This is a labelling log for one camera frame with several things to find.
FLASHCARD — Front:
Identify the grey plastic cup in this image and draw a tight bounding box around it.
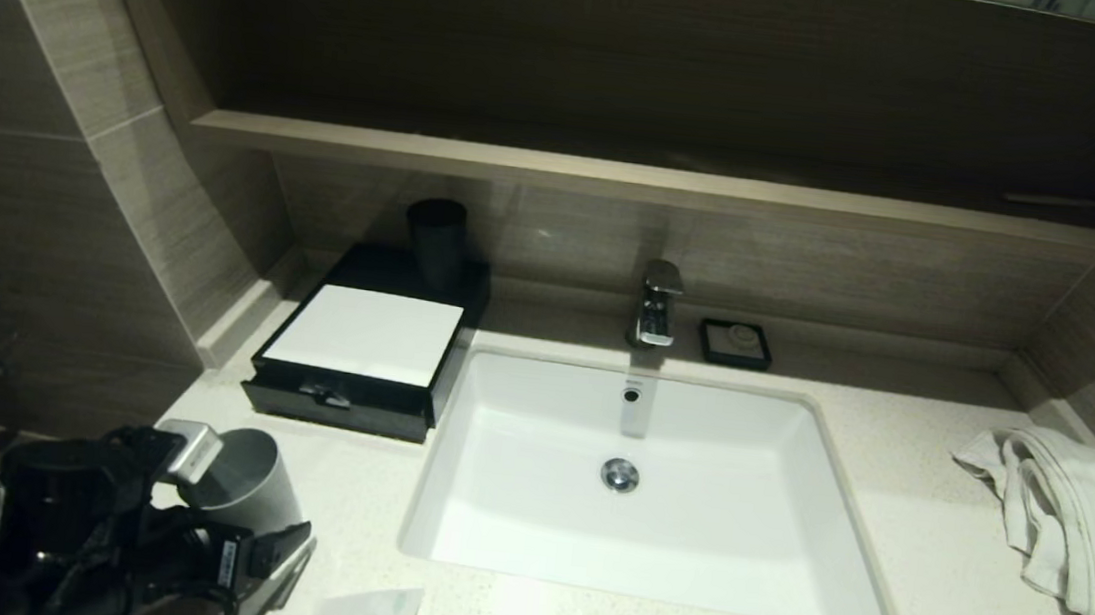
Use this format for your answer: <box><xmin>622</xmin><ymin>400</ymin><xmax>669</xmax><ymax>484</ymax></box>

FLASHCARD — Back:
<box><xmin>175</xmin><ymin>422</ymin><xmax>313</xmax><ymax>541</ymax></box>

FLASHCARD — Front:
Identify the black box with white top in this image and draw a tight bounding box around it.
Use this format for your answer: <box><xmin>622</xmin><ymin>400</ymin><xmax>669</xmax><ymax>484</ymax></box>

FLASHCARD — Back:
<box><xmin>248</xmin><ymin>233</ymin><xmax>495</xmax><ymax>432</ymax></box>

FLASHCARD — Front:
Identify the black cup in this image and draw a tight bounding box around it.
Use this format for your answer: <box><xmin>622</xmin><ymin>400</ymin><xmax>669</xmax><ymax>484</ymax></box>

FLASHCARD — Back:
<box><xmin>400</xmin><ymin>197</ymin><xmax>473</xmax><ymax>295</ymax></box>

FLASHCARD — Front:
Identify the chrome sink drain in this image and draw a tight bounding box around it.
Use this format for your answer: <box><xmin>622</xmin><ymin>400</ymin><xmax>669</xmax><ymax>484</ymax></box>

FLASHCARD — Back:
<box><xmin>599</xmin><ymin>457</ymin><xmax>642</xmax><ymax>496</ymax></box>

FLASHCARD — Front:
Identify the white sink basin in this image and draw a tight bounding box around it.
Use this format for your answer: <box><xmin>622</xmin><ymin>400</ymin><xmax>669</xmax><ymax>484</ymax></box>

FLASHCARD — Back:
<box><xmin>393</xmin><ymin>338</ymin><xmax>923</xmax><ymax>615</ymax></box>

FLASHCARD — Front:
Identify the chrome faucet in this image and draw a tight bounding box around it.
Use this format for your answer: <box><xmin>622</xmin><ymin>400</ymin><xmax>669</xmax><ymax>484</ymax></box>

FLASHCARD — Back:
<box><xmin>626</xmin><ymin>259</ymin><xmax>687</xmax><ymax>352</ymax></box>

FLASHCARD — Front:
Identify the black soap dish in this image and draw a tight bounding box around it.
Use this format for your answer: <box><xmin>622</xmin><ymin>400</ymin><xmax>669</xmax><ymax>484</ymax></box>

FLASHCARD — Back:
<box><xmin>696</xmin><ymin>317</ymin><xmax>776</xmax><ymax>373</ymax></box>

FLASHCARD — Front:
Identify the round white soap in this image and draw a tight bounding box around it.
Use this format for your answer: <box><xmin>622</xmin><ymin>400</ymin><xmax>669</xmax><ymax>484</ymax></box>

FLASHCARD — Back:
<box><xmin>716</xmin><ymin>324</ymin><xmax>762</xmax><ymax>361</ymax></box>

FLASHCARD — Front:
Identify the white towel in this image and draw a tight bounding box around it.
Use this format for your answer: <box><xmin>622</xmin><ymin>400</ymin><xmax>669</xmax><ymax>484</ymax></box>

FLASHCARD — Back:
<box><xmin>935</xmin><ymin>419</ymin><xmax>1095</xmax><ymax>615</ymax></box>

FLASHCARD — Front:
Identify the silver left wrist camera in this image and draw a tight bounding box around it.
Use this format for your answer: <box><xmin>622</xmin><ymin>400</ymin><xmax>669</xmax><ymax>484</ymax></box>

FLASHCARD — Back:
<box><xmin>151</xmin><ymin>418</ymin><xmax>226</xmax><ymax>488</ymax></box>

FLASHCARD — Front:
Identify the wooden wall shelf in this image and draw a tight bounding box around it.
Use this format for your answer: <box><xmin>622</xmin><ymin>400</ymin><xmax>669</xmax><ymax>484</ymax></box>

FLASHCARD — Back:
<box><xmin>187</xmin><ymin>108</ymin><xmax>1095</xmax><ymax>263</ymax></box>

